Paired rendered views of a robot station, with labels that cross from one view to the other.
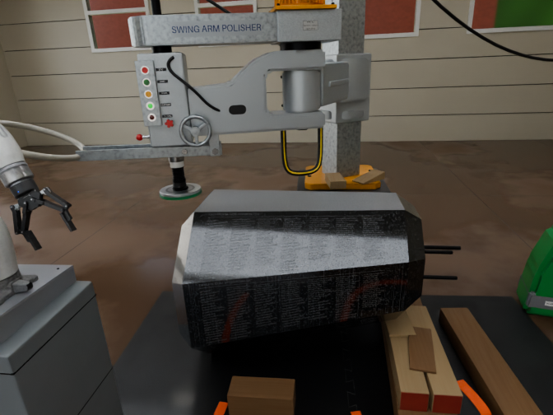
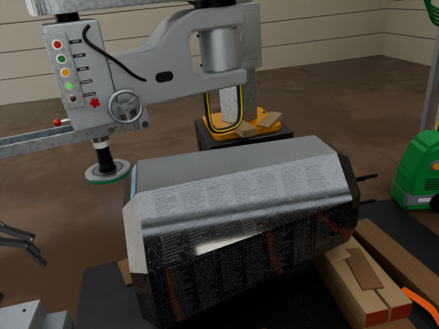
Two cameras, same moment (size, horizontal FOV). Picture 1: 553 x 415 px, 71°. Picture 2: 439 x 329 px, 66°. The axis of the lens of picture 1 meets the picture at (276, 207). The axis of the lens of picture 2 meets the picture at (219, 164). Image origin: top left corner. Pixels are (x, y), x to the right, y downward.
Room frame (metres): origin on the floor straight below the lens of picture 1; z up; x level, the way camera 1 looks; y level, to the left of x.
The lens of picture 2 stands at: (0.36, 0.42, 1.63)
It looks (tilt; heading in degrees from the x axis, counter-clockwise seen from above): 27 degrees down; 343
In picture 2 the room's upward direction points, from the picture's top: 6 degrees counter-clockwise
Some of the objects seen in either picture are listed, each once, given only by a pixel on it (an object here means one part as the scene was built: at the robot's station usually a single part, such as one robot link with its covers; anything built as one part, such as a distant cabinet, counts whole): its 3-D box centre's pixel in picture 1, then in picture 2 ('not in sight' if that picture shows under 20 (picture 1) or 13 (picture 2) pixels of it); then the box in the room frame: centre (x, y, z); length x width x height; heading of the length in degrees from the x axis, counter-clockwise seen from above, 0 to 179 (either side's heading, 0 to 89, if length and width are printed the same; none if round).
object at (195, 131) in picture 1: (195, 129); (123, 105); (1.85, 0.37, 1.24); 0.15 x 0.10 x 0.15; 98
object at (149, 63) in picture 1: (149, 94); (65, 72); (1.83, 0.56, 1.41); 0.08 x 0.03 x 0.28; 98
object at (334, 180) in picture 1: (335, 180); (243, 128); (2.37, -0.38, 0.81); 0.20 x 0.10 x 0.05; 2
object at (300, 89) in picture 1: (300, 90); (218, 48); (2.04, -0.15, 1.39); 0.19 x 0.19 x 0.20
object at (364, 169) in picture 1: (340, 175); (240, 121); (2.62, -0.46, 0.76); 0.49 x 0.49 x 0.05; 84
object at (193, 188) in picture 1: (180, 189); (108, 169); (1.95, 0.50, 0.92); 0.21 x 0.21 x 0.01
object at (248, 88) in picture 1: (249, 101); (170, 66); (1.99, 0.11, 1.35); 0.74 x 0.23 x 0.49; 98
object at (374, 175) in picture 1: (368, 176); (269, 119); (2.43, -0.61, 0.80); 0.20 x 0.10 x 0.05; 123
